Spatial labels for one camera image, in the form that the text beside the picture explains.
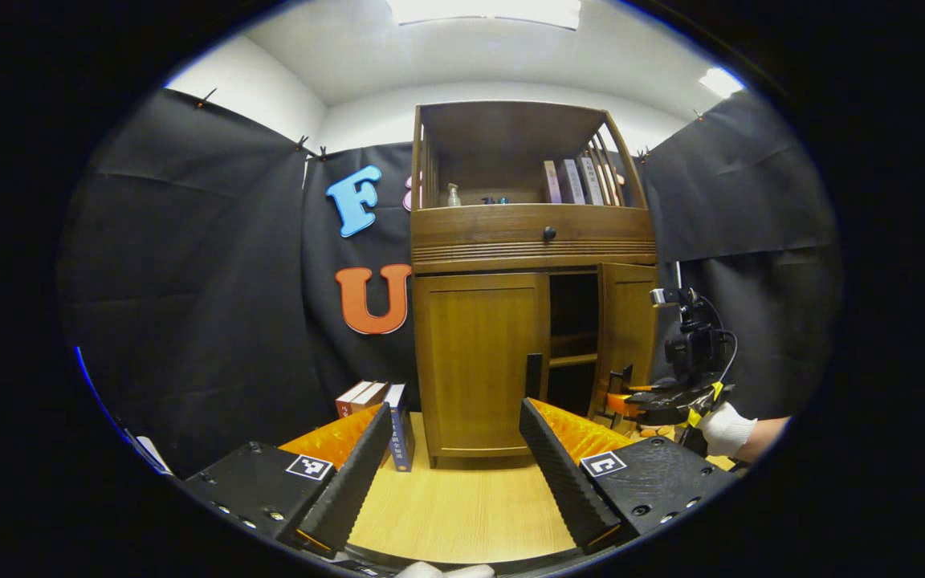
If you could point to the wooden cabinet door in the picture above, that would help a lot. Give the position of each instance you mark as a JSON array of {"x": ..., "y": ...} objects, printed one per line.
[
  {"x": 478, "y": 361},
  {"x": 631, "y": 321}
]

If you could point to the wooden double-door shoe cabinet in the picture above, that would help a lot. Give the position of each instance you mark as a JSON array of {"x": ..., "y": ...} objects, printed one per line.
[{"x": 503, "y": 136}]

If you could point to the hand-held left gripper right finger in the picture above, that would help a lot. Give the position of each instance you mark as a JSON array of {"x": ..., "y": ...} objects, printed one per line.
[{"x": 563, "y": 482}]

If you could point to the wooden drawer with black knob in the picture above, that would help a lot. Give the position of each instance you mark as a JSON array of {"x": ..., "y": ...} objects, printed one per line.
[{"x": 478, "y": 229}]

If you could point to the small blue item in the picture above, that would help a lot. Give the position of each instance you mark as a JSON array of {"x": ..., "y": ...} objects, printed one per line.
[{"x": 495, "y": 201}]

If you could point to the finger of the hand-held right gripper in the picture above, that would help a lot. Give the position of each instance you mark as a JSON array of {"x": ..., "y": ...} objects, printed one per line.
[{"x": 625, "y": 404}]

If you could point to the red book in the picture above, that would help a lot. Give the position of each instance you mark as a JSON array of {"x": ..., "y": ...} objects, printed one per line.
[{"x": 350, "y": 399}]

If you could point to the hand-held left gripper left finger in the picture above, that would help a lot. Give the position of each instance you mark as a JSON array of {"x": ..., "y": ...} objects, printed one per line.
[{"x": 350, "y": 482}]

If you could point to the brown book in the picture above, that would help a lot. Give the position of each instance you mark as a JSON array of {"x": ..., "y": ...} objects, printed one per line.
[{"x": 372, "y": 395}]

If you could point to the black backdrop cloth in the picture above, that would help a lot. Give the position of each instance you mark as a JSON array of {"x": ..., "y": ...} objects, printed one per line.
[{"x": 189, "y": 281}]

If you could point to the clear pump bottle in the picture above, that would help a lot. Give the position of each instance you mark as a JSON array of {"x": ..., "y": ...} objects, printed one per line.
[{"x": 454, "y": 197}]

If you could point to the blue book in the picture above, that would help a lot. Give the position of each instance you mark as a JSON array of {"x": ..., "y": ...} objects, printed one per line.
[{"x": 401, "y": 429}]

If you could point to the grey book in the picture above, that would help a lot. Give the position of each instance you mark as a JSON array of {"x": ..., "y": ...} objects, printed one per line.
[
  {"x": 591, "y": 180},
  {"x": 572, "y": 181}
]

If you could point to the small ceiling light panel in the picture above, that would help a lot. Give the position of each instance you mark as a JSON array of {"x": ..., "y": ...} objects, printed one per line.
[{"x": 721, "y": 82}]

